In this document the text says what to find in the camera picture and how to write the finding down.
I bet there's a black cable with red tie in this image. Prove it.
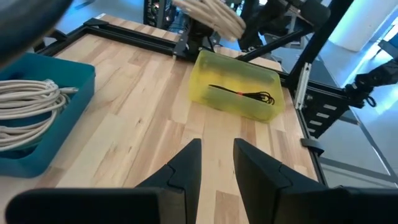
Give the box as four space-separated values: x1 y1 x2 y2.
208 83 276 106

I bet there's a black aluminium table frame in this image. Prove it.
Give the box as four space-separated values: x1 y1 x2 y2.
34 0 398 187

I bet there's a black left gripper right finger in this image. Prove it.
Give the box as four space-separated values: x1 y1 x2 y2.
233 139 343 224

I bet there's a yellow translucent plastic bin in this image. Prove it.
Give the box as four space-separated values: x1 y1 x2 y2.
188 49 286 123

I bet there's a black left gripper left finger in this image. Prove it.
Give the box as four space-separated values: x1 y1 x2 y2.
135 138 203 224

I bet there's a blue plastic bin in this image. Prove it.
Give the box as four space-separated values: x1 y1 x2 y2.
0 52 96 179

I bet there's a black equipment rack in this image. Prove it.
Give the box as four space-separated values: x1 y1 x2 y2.
142 0 187 30

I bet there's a beige cable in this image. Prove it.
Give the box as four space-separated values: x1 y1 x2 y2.
0 102 68 121
0 79 79 105
0 119 60 153
172 0 247 43

